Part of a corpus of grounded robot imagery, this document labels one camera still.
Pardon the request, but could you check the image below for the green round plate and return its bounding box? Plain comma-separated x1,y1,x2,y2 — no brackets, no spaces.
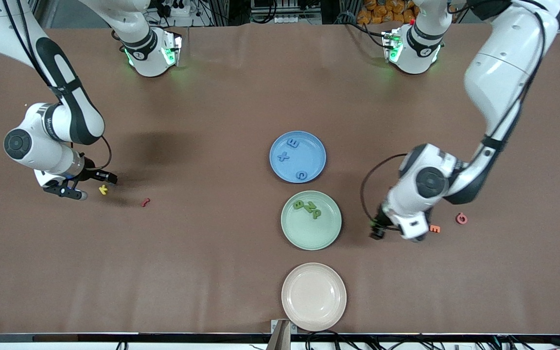
280,190,343,251

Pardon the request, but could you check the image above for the metal table edge rail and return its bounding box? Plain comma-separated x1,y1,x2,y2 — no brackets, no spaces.
0,332,560,344

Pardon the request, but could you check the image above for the white power strip with plugs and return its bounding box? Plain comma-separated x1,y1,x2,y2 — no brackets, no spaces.
156,0,191,18

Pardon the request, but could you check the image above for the beige round plate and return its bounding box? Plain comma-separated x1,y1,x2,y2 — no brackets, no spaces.
281,262,348,332

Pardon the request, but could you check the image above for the blue round plate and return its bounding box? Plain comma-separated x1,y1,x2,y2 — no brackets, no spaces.
269,131,327,184

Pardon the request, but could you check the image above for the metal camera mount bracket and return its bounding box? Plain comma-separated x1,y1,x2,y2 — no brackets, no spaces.
270,318,298,350

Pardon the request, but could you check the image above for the large table cover sheet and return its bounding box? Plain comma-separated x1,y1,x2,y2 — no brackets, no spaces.
0,24,560,336

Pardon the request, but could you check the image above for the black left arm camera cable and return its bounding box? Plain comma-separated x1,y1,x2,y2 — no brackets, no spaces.
361,0,548,231

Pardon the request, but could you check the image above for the pile of orange objects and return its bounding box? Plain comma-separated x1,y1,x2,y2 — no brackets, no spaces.
358,0,419,25

